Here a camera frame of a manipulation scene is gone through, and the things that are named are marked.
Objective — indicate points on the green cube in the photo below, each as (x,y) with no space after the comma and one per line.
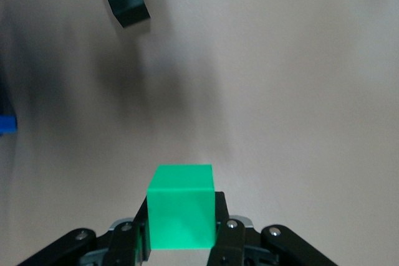
(182,210)

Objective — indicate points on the blue plastic bin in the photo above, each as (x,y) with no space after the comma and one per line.
(7,124)

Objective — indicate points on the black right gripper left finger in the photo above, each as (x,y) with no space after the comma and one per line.
(124,244)

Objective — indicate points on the brown table cover mat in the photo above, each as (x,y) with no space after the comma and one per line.
(280,91)

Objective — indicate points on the black cube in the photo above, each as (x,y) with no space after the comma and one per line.
(127,1)

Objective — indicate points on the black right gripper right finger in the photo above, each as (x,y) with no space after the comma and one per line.
(229,241)

